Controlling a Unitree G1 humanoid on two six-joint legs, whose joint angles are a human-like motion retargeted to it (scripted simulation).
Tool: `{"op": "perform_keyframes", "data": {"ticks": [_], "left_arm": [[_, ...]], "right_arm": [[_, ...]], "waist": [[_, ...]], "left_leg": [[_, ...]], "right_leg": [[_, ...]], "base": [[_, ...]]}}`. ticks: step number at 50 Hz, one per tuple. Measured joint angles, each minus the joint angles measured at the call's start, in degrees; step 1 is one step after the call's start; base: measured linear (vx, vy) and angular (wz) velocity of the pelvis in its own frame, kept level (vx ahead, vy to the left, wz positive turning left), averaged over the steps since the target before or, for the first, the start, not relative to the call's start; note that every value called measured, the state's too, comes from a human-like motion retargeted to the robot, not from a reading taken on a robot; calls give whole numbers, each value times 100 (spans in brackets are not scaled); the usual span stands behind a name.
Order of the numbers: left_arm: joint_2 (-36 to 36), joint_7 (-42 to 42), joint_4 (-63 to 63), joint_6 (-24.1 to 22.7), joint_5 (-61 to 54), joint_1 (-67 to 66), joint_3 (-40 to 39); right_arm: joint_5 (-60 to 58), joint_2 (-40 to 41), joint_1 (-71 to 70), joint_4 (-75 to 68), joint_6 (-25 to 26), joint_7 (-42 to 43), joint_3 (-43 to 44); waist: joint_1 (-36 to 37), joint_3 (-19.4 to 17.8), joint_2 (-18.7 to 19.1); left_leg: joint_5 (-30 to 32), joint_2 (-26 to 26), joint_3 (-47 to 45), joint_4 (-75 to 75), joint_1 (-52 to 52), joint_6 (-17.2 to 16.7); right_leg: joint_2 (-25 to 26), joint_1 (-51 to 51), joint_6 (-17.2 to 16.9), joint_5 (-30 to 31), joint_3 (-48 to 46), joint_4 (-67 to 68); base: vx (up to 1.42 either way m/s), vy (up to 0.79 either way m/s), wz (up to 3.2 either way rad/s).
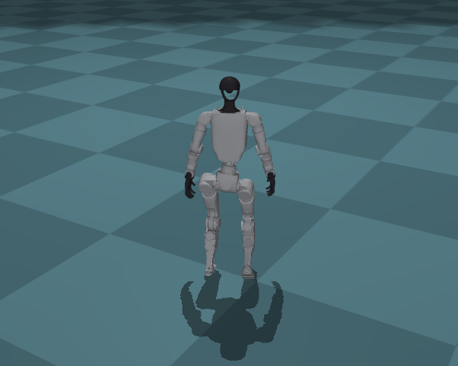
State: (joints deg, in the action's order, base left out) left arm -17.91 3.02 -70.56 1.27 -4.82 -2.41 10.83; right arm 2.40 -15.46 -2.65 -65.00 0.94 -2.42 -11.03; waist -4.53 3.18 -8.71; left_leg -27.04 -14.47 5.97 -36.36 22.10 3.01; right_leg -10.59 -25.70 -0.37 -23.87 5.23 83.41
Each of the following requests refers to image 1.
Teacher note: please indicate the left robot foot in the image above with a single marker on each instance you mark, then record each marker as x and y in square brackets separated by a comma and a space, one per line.
[208, 273]

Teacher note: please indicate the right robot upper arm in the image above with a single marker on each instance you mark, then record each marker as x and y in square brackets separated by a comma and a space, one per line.
[255, 121]

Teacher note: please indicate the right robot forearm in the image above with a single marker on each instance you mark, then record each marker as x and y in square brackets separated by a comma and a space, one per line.
[267, 162]

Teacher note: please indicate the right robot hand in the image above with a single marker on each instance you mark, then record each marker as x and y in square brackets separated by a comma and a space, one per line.
[271, 178]

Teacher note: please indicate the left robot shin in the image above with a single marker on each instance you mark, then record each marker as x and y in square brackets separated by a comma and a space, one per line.
[211, 244]

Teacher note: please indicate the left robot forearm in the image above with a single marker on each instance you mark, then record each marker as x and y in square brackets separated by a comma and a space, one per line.
[192, 162]

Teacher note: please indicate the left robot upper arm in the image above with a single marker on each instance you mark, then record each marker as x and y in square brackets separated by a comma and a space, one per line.
[199, 132]

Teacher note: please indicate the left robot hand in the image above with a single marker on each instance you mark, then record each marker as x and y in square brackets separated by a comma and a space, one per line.
[188, 183]

